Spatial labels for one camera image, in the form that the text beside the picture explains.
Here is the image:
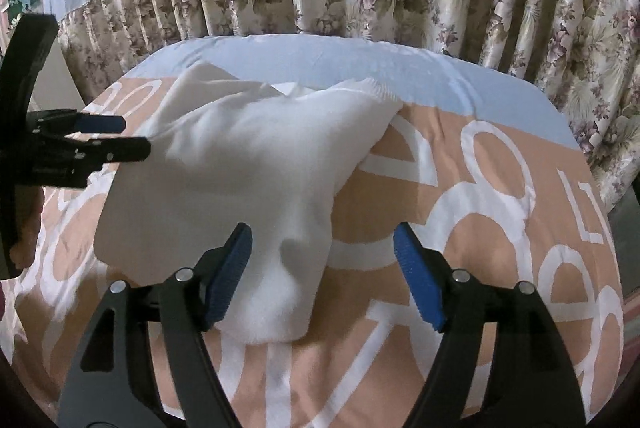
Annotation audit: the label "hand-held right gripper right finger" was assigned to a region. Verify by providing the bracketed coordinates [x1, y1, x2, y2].
[393, 222, 587, 428]

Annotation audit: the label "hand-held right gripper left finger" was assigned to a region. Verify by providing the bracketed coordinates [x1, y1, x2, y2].
[57, 222, 253, 428]

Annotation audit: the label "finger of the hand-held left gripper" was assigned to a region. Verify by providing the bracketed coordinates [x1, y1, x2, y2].
[29, 134, 152, 190]
[29, 108, 127, 135]

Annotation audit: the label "white small garment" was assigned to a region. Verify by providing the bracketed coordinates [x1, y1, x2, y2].
[87, 61, 403, 344]

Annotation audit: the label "grey board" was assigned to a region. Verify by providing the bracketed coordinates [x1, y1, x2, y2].
[31, 37, 87, 113]

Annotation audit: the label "orange white blue printed blanket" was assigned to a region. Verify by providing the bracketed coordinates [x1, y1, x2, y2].
[10, 34, 626, 428]

